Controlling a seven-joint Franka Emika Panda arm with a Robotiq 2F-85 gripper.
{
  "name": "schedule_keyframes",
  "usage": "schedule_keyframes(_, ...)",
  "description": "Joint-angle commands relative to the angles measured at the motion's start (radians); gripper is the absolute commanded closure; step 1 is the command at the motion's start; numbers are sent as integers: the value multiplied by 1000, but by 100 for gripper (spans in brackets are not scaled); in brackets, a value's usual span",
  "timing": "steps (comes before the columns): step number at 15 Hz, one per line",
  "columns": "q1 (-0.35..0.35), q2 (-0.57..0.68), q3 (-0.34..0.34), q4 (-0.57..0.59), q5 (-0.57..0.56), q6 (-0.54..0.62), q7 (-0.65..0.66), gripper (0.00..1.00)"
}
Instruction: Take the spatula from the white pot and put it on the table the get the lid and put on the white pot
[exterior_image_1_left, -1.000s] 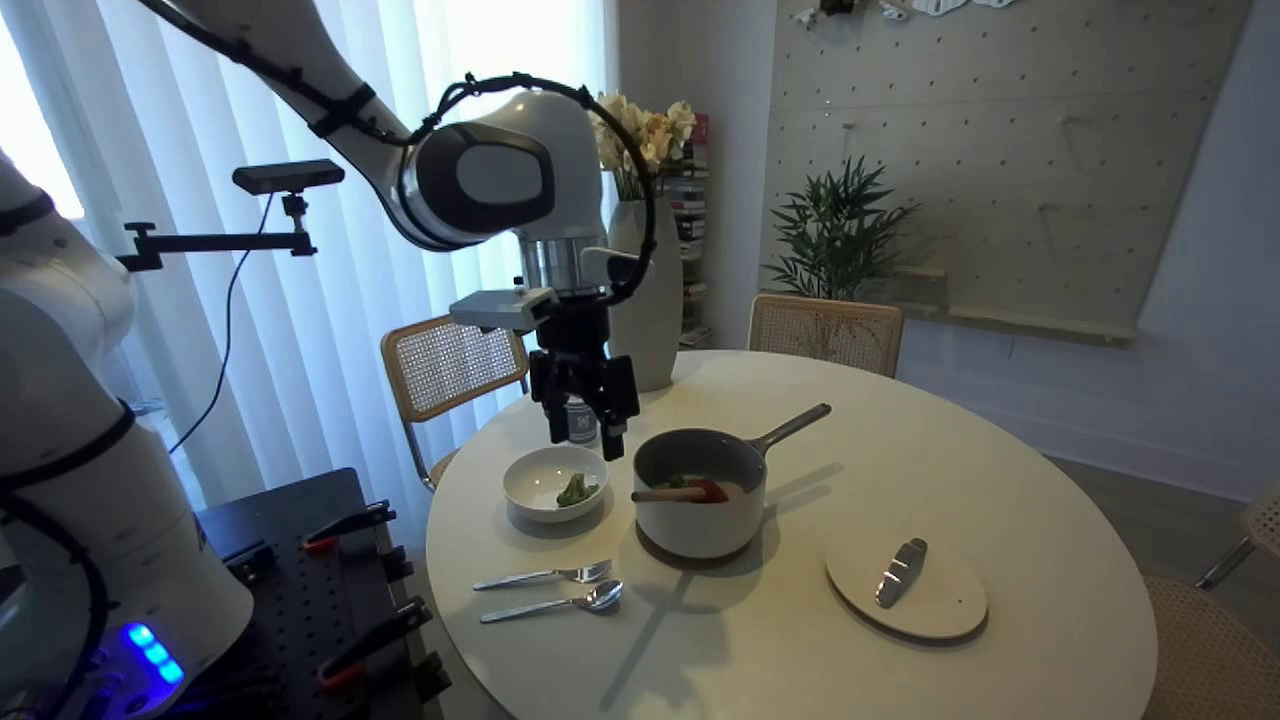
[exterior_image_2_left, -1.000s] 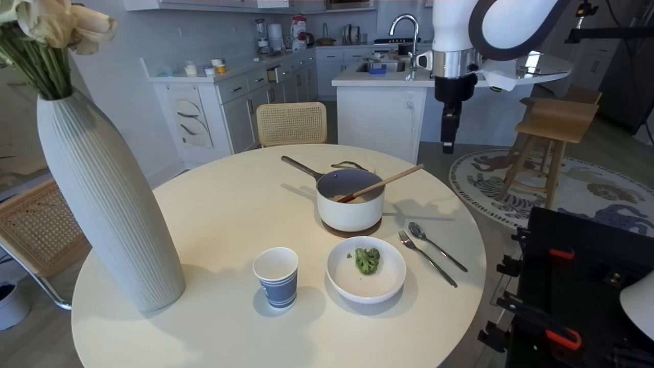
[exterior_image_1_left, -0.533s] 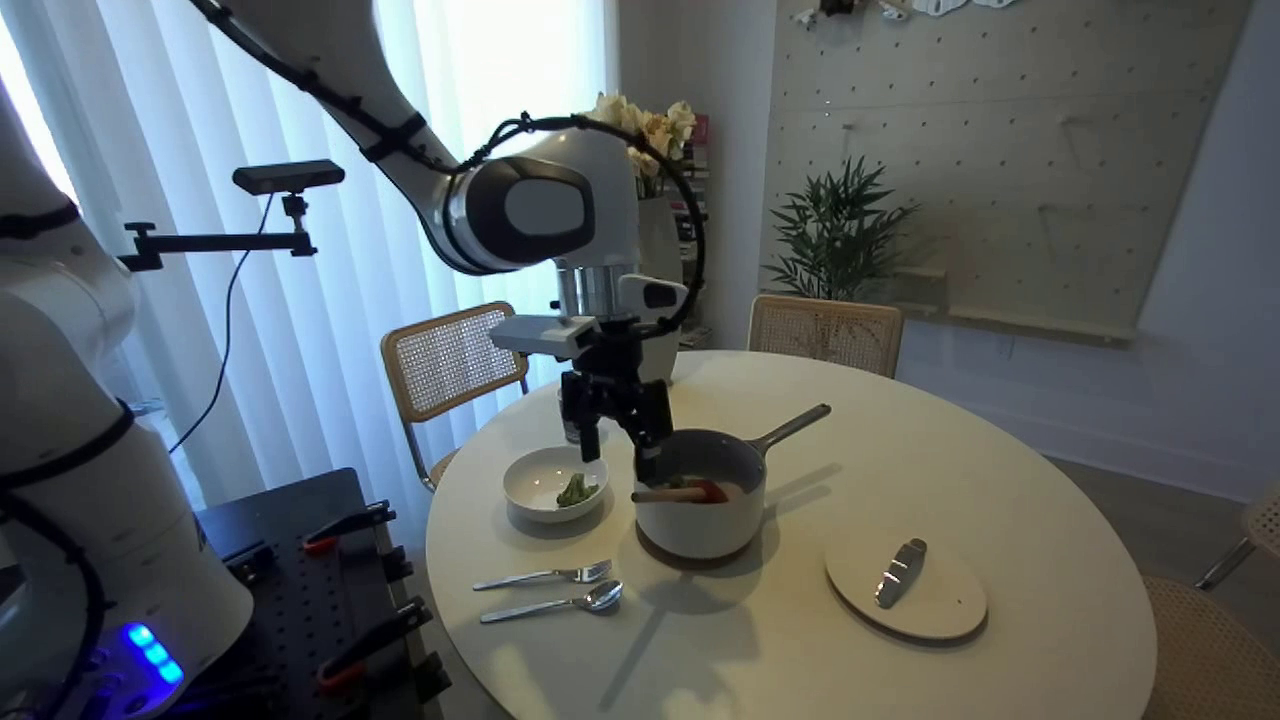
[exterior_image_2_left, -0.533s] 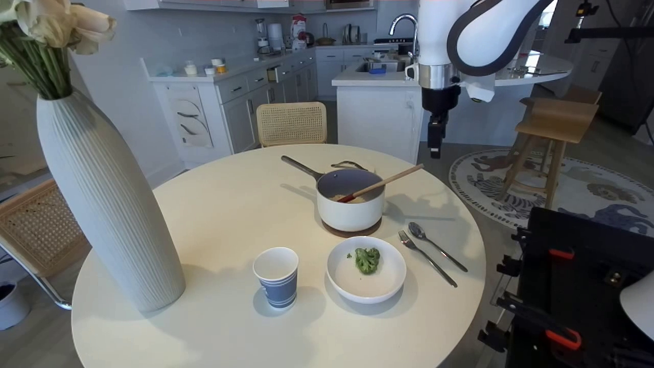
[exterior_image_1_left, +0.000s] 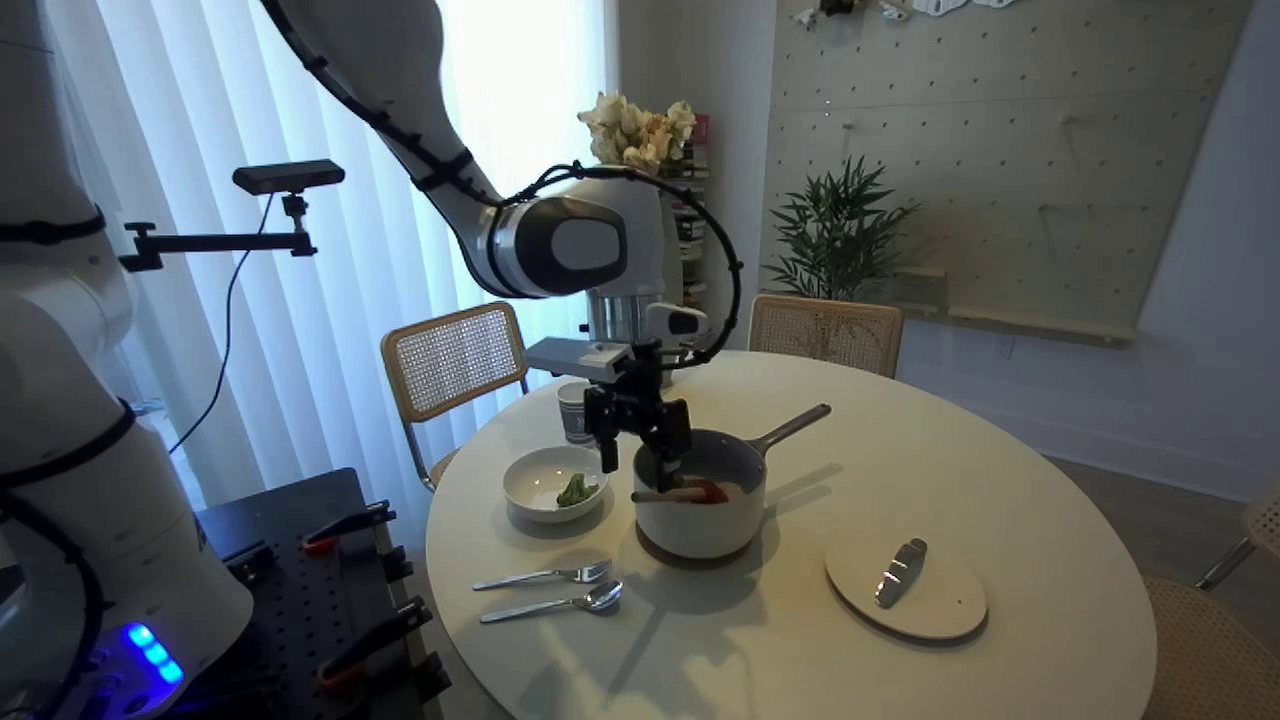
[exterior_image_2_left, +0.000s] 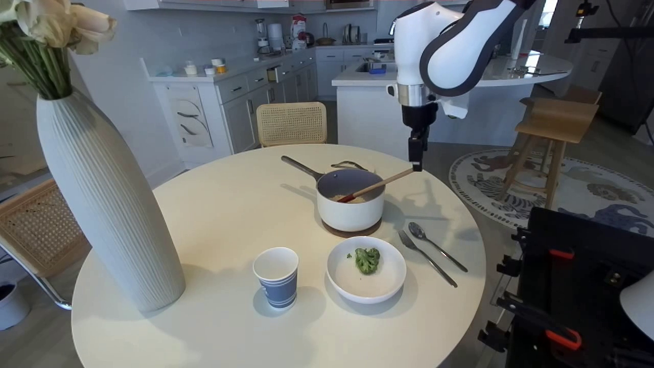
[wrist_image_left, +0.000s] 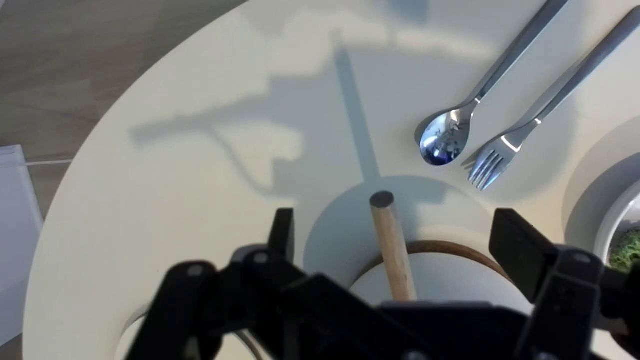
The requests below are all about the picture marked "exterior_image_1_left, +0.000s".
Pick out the green broccoli piece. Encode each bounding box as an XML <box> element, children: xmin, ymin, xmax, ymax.
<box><xmin>554</xmin><ymin>468</ymin><xmax>604</xmax><ymax>511</ymax></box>

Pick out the black perforated robot cart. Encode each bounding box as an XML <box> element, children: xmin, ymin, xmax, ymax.
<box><xmin>170</xmin><ymin>463</ymin><xmax>461</xmax><ymax>720</ymax></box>

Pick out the white round pot lid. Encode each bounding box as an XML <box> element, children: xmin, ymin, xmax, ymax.
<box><xmin>821</xmin><ymin>530</ymin><xmax>991</xmax><ymax>649</ymax></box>

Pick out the narrow shelf with items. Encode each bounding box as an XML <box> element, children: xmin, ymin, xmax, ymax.
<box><xmin>670</xmin><ymin>114</ymin><xmax>716</xmax><ymax>352</ymax></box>

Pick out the silver spoon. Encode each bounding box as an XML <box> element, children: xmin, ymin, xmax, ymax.
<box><xmin>476</xmin><ymin>576</ymin><xmax>634</xmax><ymax>629</ymax></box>

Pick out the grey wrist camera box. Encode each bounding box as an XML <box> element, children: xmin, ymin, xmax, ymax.
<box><xmin>524</xmin><ymin>331</ymin><xmax>643</xmax><ymax>388</ymax></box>

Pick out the black clamp orange grip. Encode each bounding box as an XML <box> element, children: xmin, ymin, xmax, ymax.
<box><xmin>312</xmin><ymin>593</ymin><xmax>441</xmax><ymax>692</ymax></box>
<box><xmin>298</xmin><ymin>497</ymin><xmax>399</xmax><ymax>561</ymax></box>

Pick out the wooden spatula red head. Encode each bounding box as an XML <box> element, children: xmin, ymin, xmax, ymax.
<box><xmin>630</xmin><ymin>478</ymin><xmax>737</xmax><ymax>511</ymax></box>

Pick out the white pot with handle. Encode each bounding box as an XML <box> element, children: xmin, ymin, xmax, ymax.
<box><xmin>630</xmin><ymin>400</ymin><xmax>837</xmax><ymax>568</ymax></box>

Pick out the round cork trivet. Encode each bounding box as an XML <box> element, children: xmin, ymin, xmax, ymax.
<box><xmin>636</xmin><ymin>534</ymin><xmax>770</xmax><ymax>572</ymax></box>

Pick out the wooden pegboard shelf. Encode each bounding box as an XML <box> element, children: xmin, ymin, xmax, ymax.
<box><xmin>889</xmin><ymin>265</ymin><xmax>1140</xmax><ymax>347</ymax></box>

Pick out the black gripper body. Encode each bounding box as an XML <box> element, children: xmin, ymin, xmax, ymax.
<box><xmin>581</xmin><ymin>347</ymin><xmax>693</xmax><ymax>455</ymax></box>

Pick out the green potted plant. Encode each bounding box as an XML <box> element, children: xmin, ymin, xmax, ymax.
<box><xmin>765</xmin><ymin>154</ymin><xmax>919</xmax><ymax>306</ymax></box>

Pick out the rice and greens filling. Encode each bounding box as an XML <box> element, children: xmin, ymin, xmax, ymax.
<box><xmin>647</xmin><ymin>468</ymin><xmax>746</xmax><ymax>511</ymax></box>

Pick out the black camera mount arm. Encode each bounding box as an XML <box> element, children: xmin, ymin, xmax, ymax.
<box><xmin>117</xmin><ymin>193</ymin><xmax>323</xmax><ymax>278</ymax></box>

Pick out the wicker back chair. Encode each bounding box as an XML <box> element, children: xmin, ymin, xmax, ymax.
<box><xmin>376</xmin><ymin>299</ymin><xmax>537</xmax><ymax>494</ymax></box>
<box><xmin>747</xmin><ymin>291</ymin><xmax>907</xmax><ymax>385</ymax></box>

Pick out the cream flower bouquet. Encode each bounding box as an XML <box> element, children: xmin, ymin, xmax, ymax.
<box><xmin>577</xmin><ymin>92</ymin><xmax>706</xmax><ymax>186</ymax></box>

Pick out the white ceramic bowl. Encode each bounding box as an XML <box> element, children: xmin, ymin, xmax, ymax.
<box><xmin>503</xmin><ymin>446</ymin><xmax>611</xmax><ymax>530</ymax></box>

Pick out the silver fork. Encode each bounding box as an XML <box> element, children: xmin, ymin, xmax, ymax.
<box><xmin>469</xmin><ymin>557</ymin><xmax>617</xmax><ymax>596</ymax></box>

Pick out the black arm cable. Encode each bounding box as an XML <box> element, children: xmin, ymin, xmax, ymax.
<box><xmin>258</xmin><ymin>0</ymin><xmax>747</xmax><ymax>374</ymax></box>

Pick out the beige wall pegboard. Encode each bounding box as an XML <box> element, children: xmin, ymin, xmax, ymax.
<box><xmin>758</xmin><ymin>0</ymin><xmax>1261</xmax><ymax>344</ymax></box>

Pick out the white sheer curtain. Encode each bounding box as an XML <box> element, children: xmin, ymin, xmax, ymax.
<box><xmin>38</xmin><ymin>0</ymin><xmax>619</xmax><ymax>537</ymax></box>

